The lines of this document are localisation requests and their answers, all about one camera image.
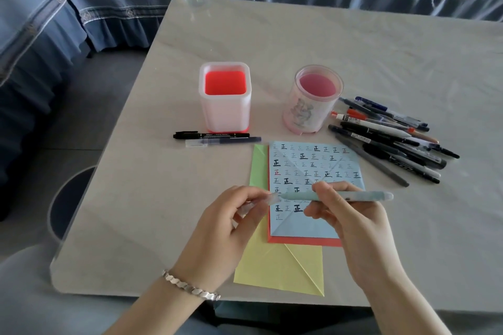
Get person's right hand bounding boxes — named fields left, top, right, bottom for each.
left=303, top=181, right=408, bottom=292

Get person's left hand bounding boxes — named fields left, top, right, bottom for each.
left=171, top=185, right=274, bottom=292

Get light blue pen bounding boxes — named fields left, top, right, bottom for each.
left=275, top=191, right=395, bottom=204

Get red paper sheet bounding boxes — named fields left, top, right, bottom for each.
left=266, top=146, right=343, bottom=248

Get yellow paper sheet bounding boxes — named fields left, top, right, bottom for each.
left=233, top=225, right=325, bottom=297

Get blue paper with writing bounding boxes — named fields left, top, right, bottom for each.
left=268, top=140, right=366, bottom=238

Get small clear pen cap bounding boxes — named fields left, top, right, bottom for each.
left=237, top=193, right=282, bottom=217

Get long grey pen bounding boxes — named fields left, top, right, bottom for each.
left=334, top=133, right=410, bottom=188

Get green paper sheet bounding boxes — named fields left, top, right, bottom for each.
left=249, top=144, right=272, bottom=190

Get dark navy gel pen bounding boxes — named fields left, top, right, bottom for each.
left=184, top=136, right=263, bottom=148

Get black marker pen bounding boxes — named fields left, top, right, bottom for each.
left=172, top=131, right=251, bottom=141

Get pile of assorted pens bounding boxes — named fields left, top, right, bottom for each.
left=328, top=96, right=461, bottom=185

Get square white red pen holder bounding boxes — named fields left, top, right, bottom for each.
left=198, top=62, right=252, bottom=135

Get round pink pen holder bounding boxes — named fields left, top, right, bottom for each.
left=282, top=64, right=345, bottom=136

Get silver link bracelet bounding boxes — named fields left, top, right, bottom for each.
left=161, top=269, right=222, bottom=302

